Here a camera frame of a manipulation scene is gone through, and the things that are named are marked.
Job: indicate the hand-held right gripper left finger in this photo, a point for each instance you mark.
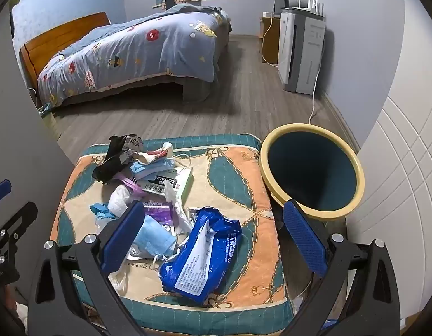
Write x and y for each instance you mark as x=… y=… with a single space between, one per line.
x=123 y=234

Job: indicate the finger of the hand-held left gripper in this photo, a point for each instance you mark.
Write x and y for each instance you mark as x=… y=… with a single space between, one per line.
x=22 y=215
x=1 y=190

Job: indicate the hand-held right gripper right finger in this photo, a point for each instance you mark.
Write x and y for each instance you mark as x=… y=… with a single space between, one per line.
x=303 y=238

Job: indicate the blue paper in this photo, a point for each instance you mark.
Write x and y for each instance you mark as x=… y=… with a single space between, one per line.
x=100 y=213

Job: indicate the blue face mask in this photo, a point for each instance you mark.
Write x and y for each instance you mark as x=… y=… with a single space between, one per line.
x=154 y=239

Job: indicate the thin white plastic bag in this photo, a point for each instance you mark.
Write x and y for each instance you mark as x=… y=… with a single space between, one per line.
x=120 y=281

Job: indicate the lilac plastic wrapper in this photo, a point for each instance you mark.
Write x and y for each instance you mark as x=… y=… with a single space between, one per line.
x=129 y=185

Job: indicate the white tissue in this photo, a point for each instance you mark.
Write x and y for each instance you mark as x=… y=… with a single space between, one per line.
x=175 y=206

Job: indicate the black plastic wrapper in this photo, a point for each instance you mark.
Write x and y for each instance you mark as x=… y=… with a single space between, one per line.
x=113 y=166

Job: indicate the teal bin with yellow rim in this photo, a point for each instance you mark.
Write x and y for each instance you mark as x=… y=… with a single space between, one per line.
x=307 y=168

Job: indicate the green white box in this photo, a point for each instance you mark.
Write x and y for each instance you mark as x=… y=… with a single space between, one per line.
x=174 y=182

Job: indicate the blue wet wipes packet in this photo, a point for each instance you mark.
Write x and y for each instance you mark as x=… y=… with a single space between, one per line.
x=202 y=262

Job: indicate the red white wrapper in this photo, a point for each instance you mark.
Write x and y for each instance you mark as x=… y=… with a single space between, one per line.
x=153 y=154

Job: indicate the pale green canister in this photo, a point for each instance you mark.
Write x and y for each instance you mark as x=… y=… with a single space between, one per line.
x=53 y=126

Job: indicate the patterned teal orange cushion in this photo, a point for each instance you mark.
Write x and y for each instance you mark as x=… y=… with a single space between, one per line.
x=230 y=182

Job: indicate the white panelled wardrobe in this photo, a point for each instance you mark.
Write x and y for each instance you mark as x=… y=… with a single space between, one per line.
x=405 y=182

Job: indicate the wooden bed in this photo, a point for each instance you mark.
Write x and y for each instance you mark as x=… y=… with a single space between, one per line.
x=62 y=38

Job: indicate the bed with blue quilt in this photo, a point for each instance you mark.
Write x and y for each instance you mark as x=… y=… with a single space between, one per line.
x=149 y=52

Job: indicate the white air purifier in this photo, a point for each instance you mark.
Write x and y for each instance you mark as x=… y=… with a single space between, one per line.
x=300 y=52

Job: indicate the white router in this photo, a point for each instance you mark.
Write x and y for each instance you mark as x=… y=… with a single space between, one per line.
x=307 y=10

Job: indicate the black garment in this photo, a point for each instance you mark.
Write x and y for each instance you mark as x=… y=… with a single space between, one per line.
x=170 y=2

